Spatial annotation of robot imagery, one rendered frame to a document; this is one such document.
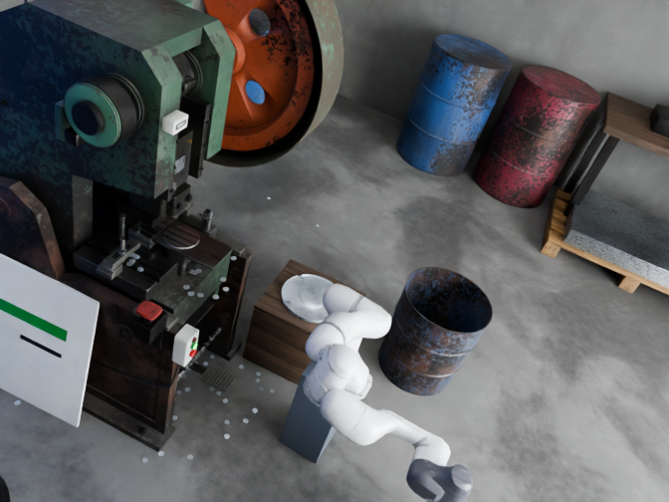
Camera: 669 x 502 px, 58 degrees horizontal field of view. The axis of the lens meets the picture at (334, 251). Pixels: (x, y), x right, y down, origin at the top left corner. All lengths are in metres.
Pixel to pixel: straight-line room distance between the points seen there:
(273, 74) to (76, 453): 1.58
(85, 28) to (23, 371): 1.38
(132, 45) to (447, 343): 1.74
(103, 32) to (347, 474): 1.86
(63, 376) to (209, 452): 0.63
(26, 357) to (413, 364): 1.61
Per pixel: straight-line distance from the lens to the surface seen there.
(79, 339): 2.36
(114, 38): 1.76
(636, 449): 3.46
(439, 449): 1.88
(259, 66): 2.19
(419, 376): 2.87
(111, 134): 1.71
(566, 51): 4.92
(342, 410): 1.74
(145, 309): 1.97
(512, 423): 3.12
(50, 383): 2.57
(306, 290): 2.71
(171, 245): 2.16
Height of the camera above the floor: 2.19
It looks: 38 degrees down
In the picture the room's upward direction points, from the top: 18 degrees clockwise
